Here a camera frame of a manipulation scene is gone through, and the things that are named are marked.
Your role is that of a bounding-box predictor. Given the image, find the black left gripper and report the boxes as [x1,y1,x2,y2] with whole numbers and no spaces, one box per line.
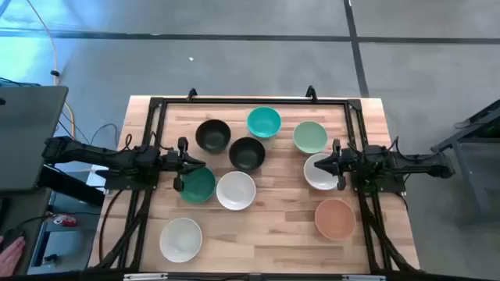
[158,136,207,193]

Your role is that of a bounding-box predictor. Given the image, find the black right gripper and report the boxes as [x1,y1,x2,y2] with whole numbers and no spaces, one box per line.
[312,138,355,192]

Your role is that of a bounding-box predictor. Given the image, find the white bowl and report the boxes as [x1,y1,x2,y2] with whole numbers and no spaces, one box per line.
[159,217,203,264]
[303,152,341,191]
[216,170,257,212]

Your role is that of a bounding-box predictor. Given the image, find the dark green bowl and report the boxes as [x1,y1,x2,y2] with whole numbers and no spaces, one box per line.
[179,166,217,205]

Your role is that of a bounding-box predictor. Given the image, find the pale green bowl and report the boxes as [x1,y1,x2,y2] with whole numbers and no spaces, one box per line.
[292,120,329,155]

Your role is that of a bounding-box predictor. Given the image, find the black bowl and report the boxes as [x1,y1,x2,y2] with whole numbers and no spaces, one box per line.
[195,119,232,154]
[228,137,266,172]

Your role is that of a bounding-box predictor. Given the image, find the peach bowl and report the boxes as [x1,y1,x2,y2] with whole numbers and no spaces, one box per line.
[314,198,357,242]

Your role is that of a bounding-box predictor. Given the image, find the turquoise bowl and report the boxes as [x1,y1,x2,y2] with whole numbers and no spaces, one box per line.
[246,105,283,139]

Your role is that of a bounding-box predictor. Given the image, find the red and white gadget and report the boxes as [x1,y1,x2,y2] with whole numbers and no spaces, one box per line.
[52,213,78,229]

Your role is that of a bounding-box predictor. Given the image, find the grey side table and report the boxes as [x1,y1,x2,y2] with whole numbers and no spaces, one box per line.
[430,99,500,229]

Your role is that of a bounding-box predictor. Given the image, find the dark grey laptop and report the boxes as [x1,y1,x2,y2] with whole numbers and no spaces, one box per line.
[0,85,70,193]

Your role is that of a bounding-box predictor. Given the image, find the black computer mouse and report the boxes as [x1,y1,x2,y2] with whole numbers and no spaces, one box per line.
[1,227,27,251]

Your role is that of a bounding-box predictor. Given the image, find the person's hand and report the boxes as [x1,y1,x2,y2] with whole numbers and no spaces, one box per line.
[0,236,27,277]

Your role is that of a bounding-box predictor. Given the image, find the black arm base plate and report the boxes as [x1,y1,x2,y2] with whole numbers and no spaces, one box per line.
[352,171,408,195]
[104,165,161,192]

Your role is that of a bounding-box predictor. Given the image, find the black aluminium table frame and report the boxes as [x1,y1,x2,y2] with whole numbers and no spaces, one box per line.
[87,96,421,275]

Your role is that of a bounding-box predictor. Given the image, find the thick black floor cable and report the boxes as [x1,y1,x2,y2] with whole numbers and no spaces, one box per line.
[98,189,124,263]

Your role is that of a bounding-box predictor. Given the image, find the silver mounting bracket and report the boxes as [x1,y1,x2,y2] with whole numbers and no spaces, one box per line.
[123,272,170,281]
[341,274,387,281]

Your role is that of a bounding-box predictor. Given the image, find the black desk bracket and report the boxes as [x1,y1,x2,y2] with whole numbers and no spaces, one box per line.
[37,165,107,208]

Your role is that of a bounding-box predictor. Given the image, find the yellow cable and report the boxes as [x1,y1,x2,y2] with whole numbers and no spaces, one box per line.
[26,0,77,148]

